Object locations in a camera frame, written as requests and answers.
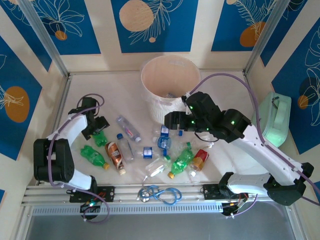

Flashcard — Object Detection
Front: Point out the blue stethoscope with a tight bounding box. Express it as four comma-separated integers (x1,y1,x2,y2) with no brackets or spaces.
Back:
136,174,183,207

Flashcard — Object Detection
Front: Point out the small black connector board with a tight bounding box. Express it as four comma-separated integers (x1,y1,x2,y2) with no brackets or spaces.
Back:
221,201,248,218
79,201,102,221

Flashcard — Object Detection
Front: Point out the grey metal panel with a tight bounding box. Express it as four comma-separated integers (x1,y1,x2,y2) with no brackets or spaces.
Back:
23,199,303,240

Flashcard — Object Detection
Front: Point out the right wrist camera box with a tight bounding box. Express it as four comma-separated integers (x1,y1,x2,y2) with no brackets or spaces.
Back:
184,91,193,116

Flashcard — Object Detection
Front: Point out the crushed clear bottle green cap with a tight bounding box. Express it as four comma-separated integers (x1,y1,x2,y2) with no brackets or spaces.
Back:
171,136,216,154

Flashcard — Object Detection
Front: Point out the white plastic bin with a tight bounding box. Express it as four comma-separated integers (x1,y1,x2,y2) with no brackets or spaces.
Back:
140,55,201,125

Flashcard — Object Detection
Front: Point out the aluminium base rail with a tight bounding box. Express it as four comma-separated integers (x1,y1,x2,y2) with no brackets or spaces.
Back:
21,180,297,207

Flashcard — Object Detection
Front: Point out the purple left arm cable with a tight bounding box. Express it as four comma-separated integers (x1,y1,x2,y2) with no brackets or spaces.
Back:
48,93,110,223

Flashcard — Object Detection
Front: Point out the grey slotted cable duct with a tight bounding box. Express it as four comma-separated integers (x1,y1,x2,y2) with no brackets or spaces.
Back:
31,202,224,216

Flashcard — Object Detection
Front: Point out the aluminium side rail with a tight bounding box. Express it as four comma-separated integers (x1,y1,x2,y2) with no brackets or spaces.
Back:
242,71,280,181
37,74,73,186

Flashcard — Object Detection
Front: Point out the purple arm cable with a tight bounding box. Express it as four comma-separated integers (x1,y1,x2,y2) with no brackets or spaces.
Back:
191,72,320,218
48,93,110,223

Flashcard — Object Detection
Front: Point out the aluminium frame post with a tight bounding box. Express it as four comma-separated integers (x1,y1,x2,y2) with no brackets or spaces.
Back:
17,0,70,79
243,0,292,76

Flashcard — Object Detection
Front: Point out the red label bottle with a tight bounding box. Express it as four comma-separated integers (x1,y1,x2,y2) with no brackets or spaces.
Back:
188,148,210,177

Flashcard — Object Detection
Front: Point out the green plastic bottle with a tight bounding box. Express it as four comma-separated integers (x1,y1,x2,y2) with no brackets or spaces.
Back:
91,130,109,148
166,147,195,180
79,144,111,171

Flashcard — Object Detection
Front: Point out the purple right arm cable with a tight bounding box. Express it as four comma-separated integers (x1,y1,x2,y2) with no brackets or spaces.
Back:
191,72,320,218

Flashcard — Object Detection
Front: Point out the mint green case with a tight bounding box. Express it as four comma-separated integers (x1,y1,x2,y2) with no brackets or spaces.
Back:
251,91,293,148

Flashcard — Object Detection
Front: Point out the brown coffee bottle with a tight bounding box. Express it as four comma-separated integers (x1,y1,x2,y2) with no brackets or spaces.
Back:
104,141,127,176

